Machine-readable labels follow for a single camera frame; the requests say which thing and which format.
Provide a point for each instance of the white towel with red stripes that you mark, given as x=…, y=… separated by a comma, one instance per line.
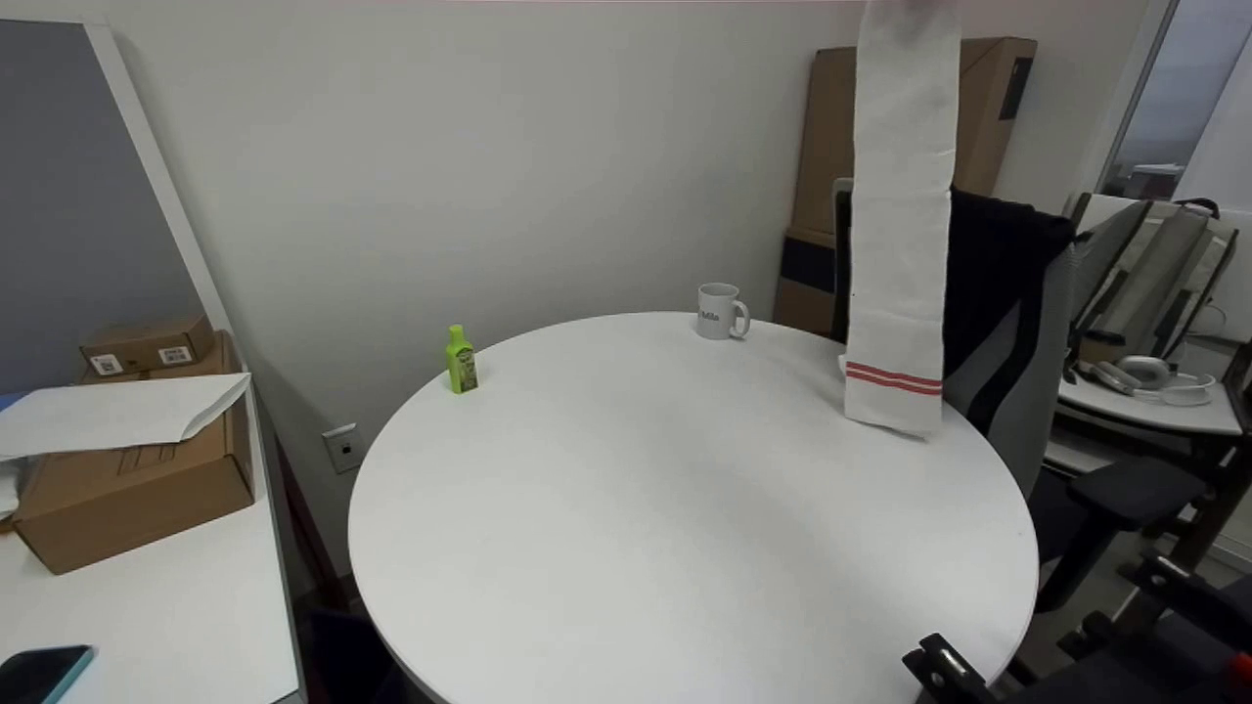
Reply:
x=905, y=123

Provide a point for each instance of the white mug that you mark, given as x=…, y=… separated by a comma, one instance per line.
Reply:
x=720, y=313

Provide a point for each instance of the green small bottle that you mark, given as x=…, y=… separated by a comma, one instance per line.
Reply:
x=457, y=361

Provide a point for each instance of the black jacket on chair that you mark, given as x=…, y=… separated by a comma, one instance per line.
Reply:
x=926, y=287

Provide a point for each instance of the grey office chair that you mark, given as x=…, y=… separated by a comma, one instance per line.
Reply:
x=1006, y=325

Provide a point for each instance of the small cardboard box behind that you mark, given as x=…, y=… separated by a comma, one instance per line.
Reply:
x=161, y=351

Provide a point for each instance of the white paper sheet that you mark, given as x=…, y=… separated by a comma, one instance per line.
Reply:
x=116, y=417

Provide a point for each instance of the white side desk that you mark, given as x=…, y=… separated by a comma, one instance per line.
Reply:
x=184, y=618

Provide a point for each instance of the grey backpack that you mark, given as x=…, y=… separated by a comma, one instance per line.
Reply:
x=1142, y=271

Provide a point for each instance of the grey partition screen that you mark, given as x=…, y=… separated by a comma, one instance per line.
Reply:
x=91, y=222

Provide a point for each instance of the cardboard box on desk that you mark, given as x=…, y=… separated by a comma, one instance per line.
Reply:
x=91, y=507

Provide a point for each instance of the dark smartphone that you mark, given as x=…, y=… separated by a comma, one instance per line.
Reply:
x=40, y=675

